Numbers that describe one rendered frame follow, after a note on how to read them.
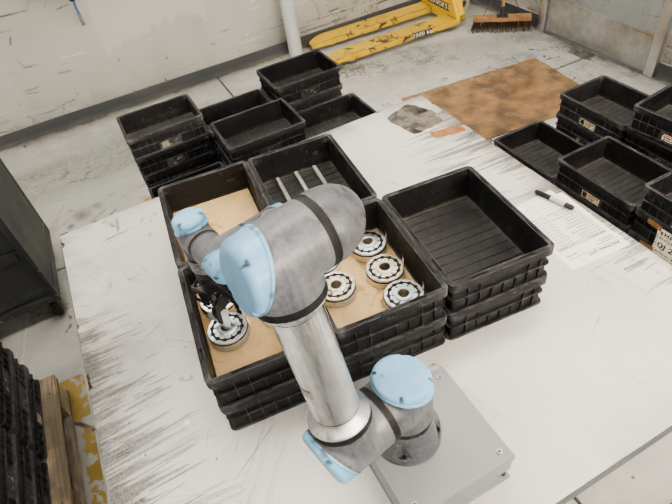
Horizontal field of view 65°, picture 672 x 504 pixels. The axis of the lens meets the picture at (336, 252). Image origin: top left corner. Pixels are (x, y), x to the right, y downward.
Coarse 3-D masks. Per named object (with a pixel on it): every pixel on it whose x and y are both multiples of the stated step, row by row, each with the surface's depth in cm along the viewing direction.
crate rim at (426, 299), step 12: (384, 204) 149; (408, 240) 138; (420, 252) 134; (444, 288) 125; (420, 300) 123; (432, 300) 125; (384, 312) 122; (396, 312) 122; (408, 312) 124; (360, 324) 120; (372, 324) 122; (336, 336) 120; (348, 336) 121
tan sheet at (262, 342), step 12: (204, 324) 139; (252, 324) 137; (264, 324) 137; (252, 336) 134; (264, 336) 134; (276, 336) 133; (240, 348) 132; (252, 348) 132; (264, 348) 131; (276, 348) 131; (216, 360) 130; (228, 360) 130; (240, 360) 130; (252, 360) 129; (216, 372) 128
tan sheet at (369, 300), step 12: (348, 264) 148; (360, 264) 148; (360, 276) 145; (408, 276) 142; (360, 288) 141; (372, 288) 141; (360, 300) 138; (372, 300) 138; (336, 312) 137; (348, 312) 136; (360, 312) 136; (372, 312) 135; (336, 324) 134; (348, 324) 133
